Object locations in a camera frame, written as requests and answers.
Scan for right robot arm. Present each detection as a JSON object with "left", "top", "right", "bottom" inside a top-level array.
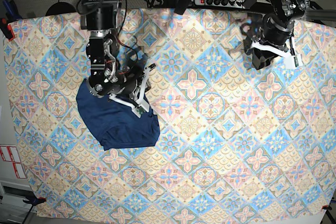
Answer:
[{"left": 76, "top": 0, "right": 155, "bottom": 118}]

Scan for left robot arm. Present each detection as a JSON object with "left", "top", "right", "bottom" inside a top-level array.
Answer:
[{"left": 247, "top": 0, "right": 307, "bottom": 70}]

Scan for blue long-sleeve shirt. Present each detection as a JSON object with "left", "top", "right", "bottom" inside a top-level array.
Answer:
[{"left": 76, "top": 79, "right": 160, "bottom": 151}]

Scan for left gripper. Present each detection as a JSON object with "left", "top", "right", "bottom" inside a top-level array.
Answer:
[{"left": 244, "top": 14, "right": 302, "bottom": 70}]

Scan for black round stand base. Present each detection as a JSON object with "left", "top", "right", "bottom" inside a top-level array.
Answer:
[{"left": 45, "top": 2, "right": 76, "bottom": 16}]

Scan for white red-bordered label stickers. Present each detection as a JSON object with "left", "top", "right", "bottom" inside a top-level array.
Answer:
[{"left": 1, "top": 145, "right": 26, "bottom": 179}]

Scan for white power strip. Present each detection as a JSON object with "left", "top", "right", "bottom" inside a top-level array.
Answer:
[{"left": 193, "top": 0, "right": 246, "bottom": 9}]

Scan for blue handled clamp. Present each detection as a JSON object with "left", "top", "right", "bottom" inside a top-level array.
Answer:
[{"left": 3, "top": 0, "right": 23, "bottom": 23}]

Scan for black bar under mount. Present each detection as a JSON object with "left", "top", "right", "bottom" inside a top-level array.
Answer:
[{"left": 174, "top": 0, "right": 192, "bottom": 15}]

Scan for patterned tile tablecloth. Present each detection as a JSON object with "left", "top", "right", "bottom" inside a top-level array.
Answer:
[{"left": 3, "top": 9, "right": 335, "bottom": 223}]

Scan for black red table clamp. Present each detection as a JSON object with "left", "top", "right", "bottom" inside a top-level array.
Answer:
[{"left": 1, "top": 18, "right": 15, "bottom": 41}]

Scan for black clamp bottom left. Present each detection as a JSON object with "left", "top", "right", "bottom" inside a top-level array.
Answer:
[{"left": 23, "top": 196, "right": 46, "bottom": 206}]

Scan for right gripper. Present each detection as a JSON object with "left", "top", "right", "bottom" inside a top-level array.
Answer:
[{"left": 109, "top": 63, "right": 156, "bottom": 118}]

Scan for black clamp bottom right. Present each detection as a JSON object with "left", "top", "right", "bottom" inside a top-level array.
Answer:
[{"left": 322, "top": 205, "right": 332, "bottom": 211}]

